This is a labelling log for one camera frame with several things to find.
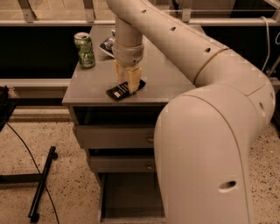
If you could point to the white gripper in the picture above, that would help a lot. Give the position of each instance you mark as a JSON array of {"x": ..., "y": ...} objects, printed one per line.
[{"x": 127, "y": 56}]

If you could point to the black rxbar chocolate bar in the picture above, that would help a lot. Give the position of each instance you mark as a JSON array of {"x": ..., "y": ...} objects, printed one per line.
[{"x": 119, "y": 92}]

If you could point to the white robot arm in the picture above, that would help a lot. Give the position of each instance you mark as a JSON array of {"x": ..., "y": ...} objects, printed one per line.
[{"x": 202, "y": 137}]

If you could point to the grey wooden drawer cabinet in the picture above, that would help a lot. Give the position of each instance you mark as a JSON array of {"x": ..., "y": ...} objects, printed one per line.
[{"x": 89, "y": 104}]

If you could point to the grey top drawer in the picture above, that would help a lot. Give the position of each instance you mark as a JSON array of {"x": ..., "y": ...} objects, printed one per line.
[{"x": 113, "y": 137}]

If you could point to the grey drawer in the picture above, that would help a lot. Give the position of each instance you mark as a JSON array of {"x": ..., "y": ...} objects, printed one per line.
[
  {"x": 113, "y": 137},
  {"x": 109, "y": 164},
  {"x": 130, "y": 198}
]

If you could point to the grey middle drawer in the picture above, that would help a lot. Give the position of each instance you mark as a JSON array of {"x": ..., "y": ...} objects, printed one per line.
[{"x": 109, "y": 164}]

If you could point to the grey bottom drawer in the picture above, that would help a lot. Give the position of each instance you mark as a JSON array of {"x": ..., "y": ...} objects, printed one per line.
[{"x": 130, "y": 198}]

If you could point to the green soda can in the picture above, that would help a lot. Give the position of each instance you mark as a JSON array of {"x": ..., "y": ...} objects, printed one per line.
[{"x": 84, "y": 48}]

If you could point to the black object at left edge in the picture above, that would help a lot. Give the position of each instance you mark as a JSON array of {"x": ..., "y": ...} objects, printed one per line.
[{"x": 6, "y": 107}]

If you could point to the black metal stand base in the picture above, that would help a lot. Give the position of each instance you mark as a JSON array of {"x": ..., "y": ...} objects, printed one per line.
[{"x": 39, "y": 178}]

